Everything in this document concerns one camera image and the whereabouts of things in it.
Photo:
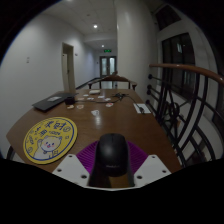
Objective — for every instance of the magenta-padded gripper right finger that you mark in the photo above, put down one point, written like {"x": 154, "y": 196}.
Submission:
{"x": 153, "y": 168}

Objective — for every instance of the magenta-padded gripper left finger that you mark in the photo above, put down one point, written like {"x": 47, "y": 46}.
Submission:
{"x": 70, "y": 168}

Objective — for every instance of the black computer mouse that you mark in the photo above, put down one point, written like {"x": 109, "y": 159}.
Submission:
{"x": 112, "y": 155}

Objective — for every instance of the round yellow cartoon mouse pad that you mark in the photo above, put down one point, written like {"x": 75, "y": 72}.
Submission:
{"x": 50, "y": 140}

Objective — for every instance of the white notepad with pen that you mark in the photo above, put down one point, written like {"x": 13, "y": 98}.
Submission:
{"x": 141, "y": 108}

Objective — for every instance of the small white card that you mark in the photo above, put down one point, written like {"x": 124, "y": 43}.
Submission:
{"x": 95, "y": 112}

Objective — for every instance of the small beige card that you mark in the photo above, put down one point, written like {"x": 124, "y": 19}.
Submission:
{"x": 70, "y": 107}
{"x": 80, "y": 106}

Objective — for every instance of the small black box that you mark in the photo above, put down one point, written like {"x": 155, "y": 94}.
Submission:
{"x": 69, "y": 100}

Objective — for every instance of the black closed laptop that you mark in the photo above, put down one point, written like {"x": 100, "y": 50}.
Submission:
{"x": 50, "y": 101}

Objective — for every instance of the small red-white card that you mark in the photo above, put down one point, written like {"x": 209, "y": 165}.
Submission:
{"x": 109, "y": 104}

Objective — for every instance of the white flat paper box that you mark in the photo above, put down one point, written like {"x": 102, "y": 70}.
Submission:
{"x": 94, "y": 91}

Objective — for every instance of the wooden armchair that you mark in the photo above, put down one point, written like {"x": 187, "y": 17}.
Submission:
{"x": 113, "y": 78}

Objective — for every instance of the open white side door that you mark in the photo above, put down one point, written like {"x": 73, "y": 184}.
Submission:
{"x": 71, "y": 68}

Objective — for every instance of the wooden-topped black metal railing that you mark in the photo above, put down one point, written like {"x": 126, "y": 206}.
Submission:
{"x": 186, "y": 67}

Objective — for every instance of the dark framed window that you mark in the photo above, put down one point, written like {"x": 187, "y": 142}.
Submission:
{"x": 178, "y": 63}

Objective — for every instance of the glass double door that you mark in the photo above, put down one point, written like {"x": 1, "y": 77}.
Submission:
{"x": 108, "y": 66}

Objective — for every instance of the green exit sign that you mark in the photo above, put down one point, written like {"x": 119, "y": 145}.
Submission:
{"x": 107, "y": 51}

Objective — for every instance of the white wall switch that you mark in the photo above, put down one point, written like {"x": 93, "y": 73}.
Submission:
{"x": 27, "y": 60}

